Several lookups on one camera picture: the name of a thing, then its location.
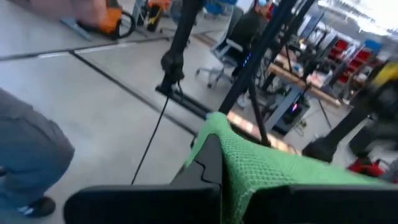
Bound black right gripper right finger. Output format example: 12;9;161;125
245;184;398;224

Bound black stand pole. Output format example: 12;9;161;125
154;0;206;96

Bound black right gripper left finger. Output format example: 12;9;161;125
63;133;224;224

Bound wooden workbench grey metal frame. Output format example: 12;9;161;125
264;60;345;131

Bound red parts drawers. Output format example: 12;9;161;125
328;39;374;85

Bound slanted black rig post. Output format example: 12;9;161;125
217;0;301;147

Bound person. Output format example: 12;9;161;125
229;0;282;80
0;88;76;218

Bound black computer tower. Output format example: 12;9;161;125
273;96;311;135

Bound grey office chair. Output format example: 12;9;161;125
195;6;251;90

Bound thin black floor cable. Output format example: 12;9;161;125
130;82;184;186

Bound green elastic bandage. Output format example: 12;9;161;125
183;111;392;224

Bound orange black machine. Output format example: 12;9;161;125
77;0;137;40

